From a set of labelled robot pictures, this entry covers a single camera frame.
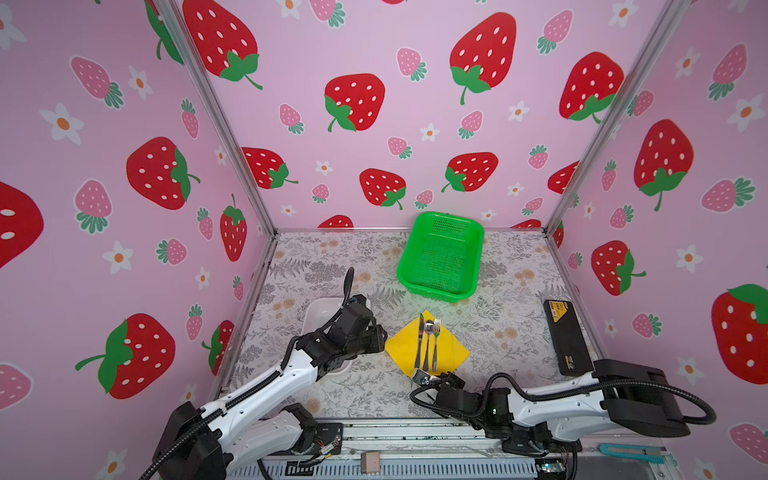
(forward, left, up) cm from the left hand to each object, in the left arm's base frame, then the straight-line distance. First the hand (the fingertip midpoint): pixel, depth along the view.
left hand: (384, 334), depth 80 cm
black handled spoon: (0, -13, -12) cm, 17 cm away
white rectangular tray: (+11, +22, -7) cm, 25 cm away
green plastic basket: (+38, -20, -12) cm, 45 cm away
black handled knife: (+6, -11, -12) cm, 17 cm away
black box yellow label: (+2, -57, -12) cm, 58 cm away
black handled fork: (+7, -16, -12) cm, 21 cm away
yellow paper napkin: (0, -20, -12) cm, 23 cm away
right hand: (-10, -11, -9) cm, 17 cm away
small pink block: (-28, +3, -9) cm, 30 cm away
